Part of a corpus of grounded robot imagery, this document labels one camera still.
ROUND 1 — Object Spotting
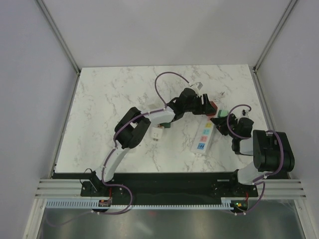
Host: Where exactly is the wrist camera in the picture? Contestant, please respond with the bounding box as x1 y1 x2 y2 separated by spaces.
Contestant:
241 110 250 118
192 82 203 90

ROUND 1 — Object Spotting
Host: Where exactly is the white power strip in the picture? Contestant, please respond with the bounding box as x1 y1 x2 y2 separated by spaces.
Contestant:
190 117 214 155

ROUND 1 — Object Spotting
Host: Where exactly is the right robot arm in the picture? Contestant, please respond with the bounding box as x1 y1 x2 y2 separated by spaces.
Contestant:
211 114 295 196

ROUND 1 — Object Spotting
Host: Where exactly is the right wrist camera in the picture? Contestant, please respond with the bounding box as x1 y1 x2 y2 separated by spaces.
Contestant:
241 110 250 118

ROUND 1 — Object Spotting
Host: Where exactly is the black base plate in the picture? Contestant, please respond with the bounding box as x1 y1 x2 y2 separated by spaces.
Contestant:
81 172 258 205

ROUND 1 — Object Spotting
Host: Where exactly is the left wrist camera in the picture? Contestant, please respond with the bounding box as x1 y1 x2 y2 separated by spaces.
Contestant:
192 82 203 90

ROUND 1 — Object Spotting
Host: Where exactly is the white cable duct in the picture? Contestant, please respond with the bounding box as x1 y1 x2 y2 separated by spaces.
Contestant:
45 199 233 210

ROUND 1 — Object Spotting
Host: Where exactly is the white cube plug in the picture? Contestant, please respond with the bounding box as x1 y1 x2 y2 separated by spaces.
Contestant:
151 125 164 141

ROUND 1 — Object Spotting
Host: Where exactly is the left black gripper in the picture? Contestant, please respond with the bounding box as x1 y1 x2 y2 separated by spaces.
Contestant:
184 95 216 116

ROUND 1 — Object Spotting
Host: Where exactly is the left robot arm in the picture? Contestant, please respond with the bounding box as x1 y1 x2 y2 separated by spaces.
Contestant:
92 88 217 196

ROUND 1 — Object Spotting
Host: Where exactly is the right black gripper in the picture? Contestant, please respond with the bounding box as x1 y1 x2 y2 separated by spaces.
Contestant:
210 113 239 139

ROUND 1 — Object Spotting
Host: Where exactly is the red cube plug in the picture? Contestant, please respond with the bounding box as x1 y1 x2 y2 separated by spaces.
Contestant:
206 101 218 117

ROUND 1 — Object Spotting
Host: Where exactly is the light green plug adapter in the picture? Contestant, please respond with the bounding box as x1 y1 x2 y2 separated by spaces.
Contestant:
217 110 229 118

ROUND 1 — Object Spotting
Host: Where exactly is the aluminium frame rail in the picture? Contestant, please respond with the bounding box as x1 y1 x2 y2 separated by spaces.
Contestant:
35 179 306 200

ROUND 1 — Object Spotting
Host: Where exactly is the green cube plug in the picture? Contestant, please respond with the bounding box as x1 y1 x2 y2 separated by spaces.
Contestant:
160 122 171 128

